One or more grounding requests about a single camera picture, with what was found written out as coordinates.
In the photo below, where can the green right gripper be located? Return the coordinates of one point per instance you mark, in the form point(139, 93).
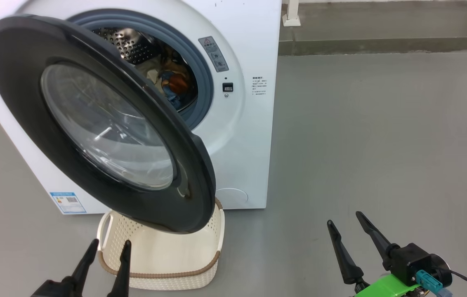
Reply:
point(390, 286)

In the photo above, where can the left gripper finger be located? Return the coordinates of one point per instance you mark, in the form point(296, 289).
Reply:
point(123, 276)
point(72, 284)

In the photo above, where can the dark round washer door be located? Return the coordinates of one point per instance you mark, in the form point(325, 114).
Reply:
point(23, 103)

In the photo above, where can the cream orange black garment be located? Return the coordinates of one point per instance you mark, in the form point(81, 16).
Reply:
point(178, 82)

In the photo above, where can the white front-load washing machine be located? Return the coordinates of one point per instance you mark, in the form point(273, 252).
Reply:
point(250, 144)

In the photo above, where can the steel washing machine drum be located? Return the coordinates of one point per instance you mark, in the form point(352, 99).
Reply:
point(126, 45)

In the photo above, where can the cream perforated laundry basket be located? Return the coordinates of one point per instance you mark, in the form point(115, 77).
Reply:
point(163, 251)

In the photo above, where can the blue energy label sticker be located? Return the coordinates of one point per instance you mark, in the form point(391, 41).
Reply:
point(68, 203)

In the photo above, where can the round white filter cover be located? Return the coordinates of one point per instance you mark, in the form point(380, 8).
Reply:
point(233, 196)

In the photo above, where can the grey warning sticker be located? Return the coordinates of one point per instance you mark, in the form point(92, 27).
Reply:
point(214, 54)

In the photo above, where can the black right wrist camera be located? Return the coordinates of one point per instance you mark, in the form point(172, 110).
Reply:
point(411, 260)

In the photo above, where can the white metal rack frame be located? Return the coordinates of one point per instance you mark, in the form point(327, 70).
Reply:
point(291, 14)

